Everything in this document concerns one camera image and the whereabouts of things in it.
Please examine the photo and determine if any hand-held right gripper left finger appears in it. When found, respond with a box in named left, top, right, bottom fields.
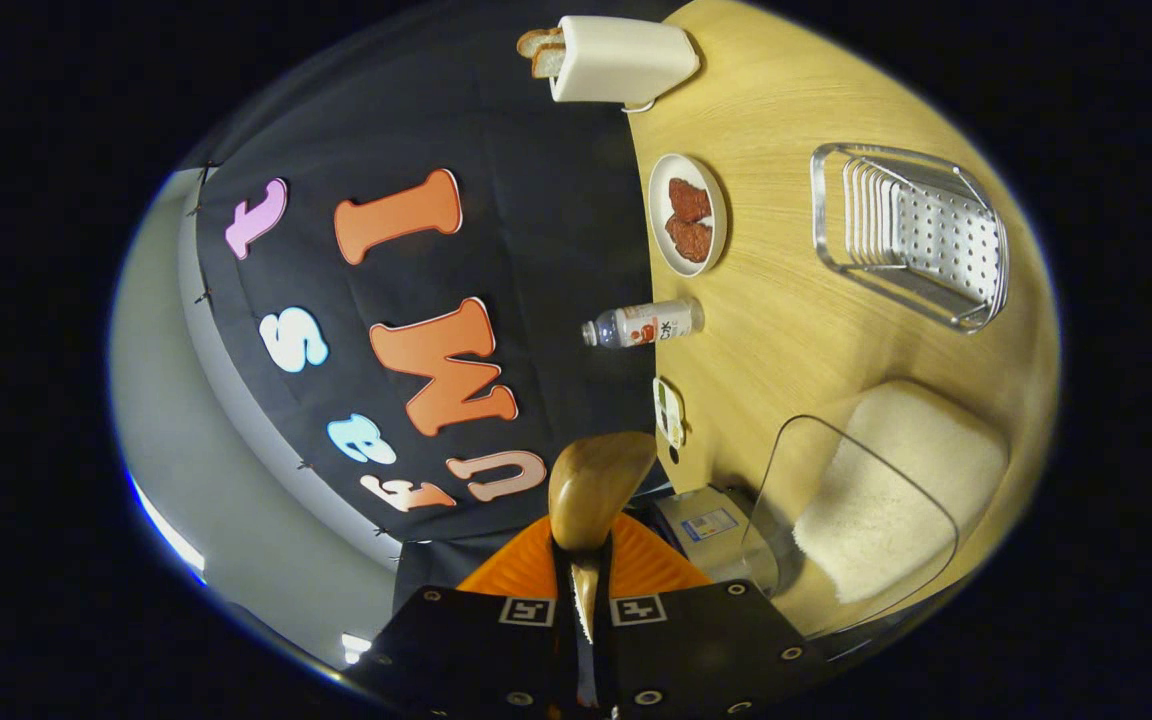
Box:
left=346, top=515, right=578, bottom=720

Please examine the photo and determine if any wooden spoon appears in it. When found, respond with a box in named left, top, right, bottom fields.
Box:
left=547, top=431, right=660, bottom=642

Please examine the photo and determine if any red meat piece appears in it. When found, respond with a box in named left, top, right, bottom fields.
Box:
left=665, top=214, right=715, bottom=265
left=667, top=177, right=714, bottom=224

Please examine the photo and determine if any clear plastic rice container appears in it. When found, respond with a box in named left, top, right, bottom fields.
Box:
left=740, top=379, right=1013, bottom=642

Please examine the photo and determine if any white toaster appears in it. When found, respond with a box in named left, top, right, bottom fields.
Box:
left=547, top=14, right=703, bottom=110

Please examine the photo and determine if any clear plastic drink bottle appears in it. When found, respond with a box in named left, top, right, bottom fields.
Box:
left=580, top=297, right=706, bottom=350

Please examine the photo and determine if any white round plate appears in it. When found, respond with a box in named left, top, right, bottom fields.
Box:
left=647, top=152, right=730, bottom=279

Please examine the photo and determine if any black rice cooker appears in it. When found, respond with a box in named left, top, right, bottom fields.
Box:
left=650, top=486, right=773, bottom=593

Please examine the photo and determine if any white divided bean dish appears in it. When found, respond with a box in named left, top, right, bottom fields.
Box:
left=652, top=375, right=687, bottom=449

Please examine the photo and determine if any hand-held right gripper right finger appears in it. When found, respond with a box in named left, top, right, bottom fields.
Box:
left=596, top=514, right=828, bottom=720

